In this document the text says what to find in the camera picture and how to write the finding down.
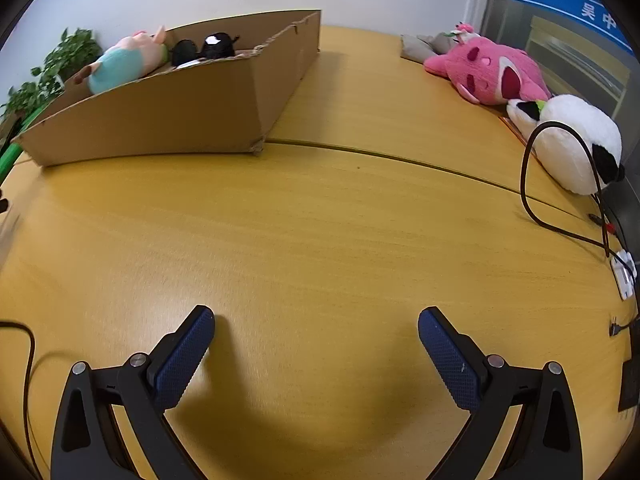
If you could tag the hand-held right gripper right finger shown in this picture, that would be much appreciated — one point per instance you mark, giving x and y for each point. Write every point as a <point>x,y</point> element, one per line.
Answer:
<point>450,360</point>

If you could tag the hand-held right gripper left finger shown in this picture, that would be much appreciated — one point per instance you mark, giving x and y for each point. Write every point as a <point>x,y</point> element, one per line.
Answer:
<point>182,360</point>

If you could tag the brown cardboard box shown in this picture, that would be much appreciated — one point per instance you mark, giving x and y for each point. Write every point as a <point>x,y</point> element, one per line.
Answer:
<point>175,110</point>

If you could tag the black flat device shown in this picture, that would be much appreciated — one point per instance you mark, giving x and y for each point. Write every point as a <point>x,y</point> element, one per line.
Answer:
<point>631,390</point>

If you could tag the white power strip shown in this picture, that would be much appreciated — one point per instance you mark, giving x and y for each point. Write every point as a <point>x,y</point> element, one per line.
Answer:
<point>625,277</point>

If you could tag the white black panda plush toy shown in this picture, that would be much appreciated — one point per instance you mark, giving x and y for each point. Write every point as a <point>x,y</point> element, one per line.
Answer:
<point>565,130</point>

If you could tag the pink plush toy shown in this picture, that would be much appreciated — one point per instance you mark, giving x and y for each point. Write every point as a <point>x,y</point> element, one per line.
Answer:
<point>480,60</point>

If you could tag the pig plush toy teal shirt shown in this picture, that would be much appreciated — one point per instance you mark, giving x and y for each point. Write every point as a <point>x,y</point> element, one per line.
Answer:
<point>120,65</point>

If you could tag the black sunglasses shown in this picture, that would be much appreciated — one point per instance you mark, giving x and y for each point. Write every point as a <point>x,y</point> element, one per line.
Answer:
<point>215,47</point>

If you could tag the grey cloth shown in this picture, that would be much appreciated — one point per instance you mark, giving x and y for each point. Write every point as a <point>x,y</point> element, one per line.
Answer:
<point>417,46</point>

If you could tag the green potted plant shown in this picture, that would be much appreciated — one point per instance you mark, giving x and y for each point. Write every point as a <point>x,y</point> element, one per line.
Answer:
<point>75,52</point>

